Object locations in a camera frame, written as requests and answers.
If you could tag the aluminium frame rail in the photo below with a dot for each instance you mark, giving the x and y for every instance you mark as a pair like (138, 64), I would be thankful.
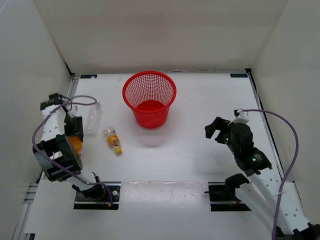
(32, 189)
(284, 174)

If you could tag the right aluminium frame rail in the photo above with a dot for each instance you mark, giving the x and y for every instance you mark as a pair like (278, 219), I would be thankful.
(284, 174)

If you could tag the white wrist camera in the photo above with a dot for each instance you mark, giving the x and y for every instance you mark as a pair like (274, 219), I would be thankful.
(73, 111)
(240, 116)

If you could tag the small yellow-label plastic bottle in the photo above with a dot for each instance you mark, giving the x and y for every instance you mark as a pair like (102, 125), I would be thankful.
(112, 140)

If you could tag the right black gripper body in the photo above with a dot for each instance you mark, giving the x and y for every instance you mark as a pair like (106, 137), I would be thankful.
(231, 145)

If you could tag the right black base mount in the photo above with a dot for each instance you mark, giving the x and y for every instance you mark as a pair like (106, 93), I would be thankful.
(222, 200)

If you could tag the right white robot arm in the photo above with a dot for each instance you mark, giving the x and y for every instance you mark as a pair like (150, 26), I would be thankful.
(258, 187)

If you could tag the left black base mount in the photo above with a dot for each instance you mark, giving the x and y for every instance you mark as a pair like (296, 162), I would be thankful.
(100, 201)

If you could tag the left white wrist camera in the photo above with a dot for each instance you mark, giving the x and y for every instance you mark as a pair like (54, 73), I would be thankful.
(73, 111)

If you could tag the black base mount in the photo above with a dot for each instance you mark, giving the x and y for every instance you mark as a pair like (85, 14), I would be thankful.
(222, 200)
(100, 201)

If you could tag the left aluminium frame rail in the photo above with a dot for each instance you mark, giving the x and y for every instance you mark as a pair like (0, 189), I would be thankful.
(32, 189)

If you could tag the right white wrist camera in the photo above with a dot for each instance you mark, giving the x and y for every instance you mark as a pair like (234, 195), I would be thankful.
(240, 116)

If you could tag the clear plastic bottle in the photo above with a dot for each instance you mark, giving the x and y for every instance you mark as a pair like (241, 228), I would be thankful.
(93, 119)

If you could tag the orange plastic bottle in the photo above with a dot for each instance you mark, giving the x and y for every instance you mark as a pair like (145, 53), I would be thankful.
(76, 143)

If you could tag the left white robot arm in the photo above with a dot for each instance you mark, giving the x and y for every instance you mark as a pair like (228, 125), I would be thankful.
(57, 144)

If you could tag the red mesh plastic bin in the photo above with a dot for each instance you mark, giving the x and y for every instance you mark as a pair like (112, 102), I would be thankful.
(149, 94)

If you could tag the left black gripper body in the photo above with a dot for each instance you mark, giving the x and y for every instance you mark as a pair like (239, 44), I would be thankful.
(71, 128)

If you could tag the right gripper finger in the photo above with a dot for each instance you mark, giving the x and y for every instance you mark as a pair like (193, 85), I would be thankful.
(216, 125)
(225, 129)

